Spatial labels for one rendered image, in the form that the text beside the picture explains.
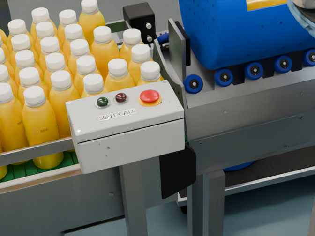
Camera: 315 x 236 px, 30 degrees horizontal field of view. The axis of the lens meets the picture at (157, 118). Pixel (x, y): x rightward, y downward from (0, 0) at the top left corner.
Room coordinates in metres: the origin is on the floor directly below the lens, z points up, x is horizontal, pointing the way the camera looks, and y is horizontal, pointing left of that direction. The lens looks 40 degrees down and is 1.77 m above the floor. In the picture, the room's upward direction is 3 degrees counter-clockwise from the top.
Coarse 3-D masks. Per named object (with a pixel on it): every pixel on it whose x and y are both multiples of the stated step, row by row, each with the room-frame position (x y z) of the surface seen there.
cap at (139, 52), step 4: (140, 44) 1.06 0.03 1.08; (144, 44) 1.06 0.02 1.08; (132, 48) 1.05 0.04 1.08; (136, 48) 1.05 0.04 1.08; (140, 48) 1.05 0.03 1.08; (144, 48) 1.05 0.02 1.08; (148, 48) 1.05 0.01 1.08; (132, 52) 1.04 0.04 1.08; (136, 52) 1.03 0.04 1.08; (140, 52) 1.03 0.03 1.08; (144, 52) 1.03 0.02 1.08; (148, 52) 1.04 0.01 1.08; (132, 56) 1.04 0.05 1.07; (136, 56) 1.03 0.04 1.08; (140, 56) 1.03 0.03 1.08; (144, 56) 1.03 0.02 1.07; (148, 56) 1.04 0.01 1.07; (140, 60) 1.03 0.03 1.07
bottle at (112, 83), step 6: (108, 72) 1.00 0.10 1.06; (126, 72) 0.99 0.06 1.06; (108, 78) 0.99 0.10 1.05; (114, 78) 0.98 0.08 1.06; (120, 78) 0.98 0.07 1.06; (126, 78) 0.98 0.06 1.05; (132, 78) 1.00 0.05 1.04; (108, 84) 0.98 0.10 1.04; (114, 84) 0.97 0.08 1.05; (120, 84) 0.97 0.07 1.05; (126, 84) 0.98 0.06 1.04; (132, 84) 0.99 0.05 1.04; (108, 90) 0.98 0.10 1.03; (114, 90) 0.97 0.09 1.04
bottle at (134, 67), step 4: (132, 60) 1.04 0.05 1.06; (136, 60) 1.03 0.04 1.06; (144, 60) 1.03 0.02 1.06; (148, 60) 1.03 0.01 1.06; (152, 60) 1.05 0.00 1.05; (128, 64) 1.05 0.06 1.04; (132, 64) 1.04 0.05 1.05; (136, 64) 1.03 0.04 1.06; (140, 64) 1.03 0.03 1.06; (128, 68) 1.04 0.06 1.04; (132, 68) 1.03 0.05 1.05; (136, 68) 1.02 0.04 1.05; (140, 68) 1.02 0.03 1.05; (132, 72) 1.03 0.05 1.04; (136, 72) 1.02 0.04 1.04; (140, 72) 1.02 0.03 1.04; (132, 76) 1.02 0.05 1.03; (136, 76) 1.02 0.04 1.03; (136, 80) 1.02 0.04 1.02
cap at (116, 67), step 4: (112, 60) 1.01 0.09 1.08; (116, 60) 1.01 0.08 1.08; (120, 60) 1.01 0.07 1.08; (124, 60) 1.01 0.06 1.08; (108, 64) 1.00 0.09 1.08; (112, 64) 1.00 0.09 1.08; (116, 64) 1.00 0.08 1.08; (120, 64) 1.00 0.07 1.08; (124, 64) 0.99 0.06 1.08; (108, 68) 1.00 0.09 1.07; (112, 68) 0.98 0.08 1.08; (116, 68) 0.98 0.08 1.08; (120, 68) 0.98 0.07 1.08; (124, 68) 0.99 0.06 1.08; (112, 72) 0.98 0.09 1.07; (116, 72) 0.98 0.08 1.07; (120, 72) 0.98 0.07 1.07; (124, 72) 0.99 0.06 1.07
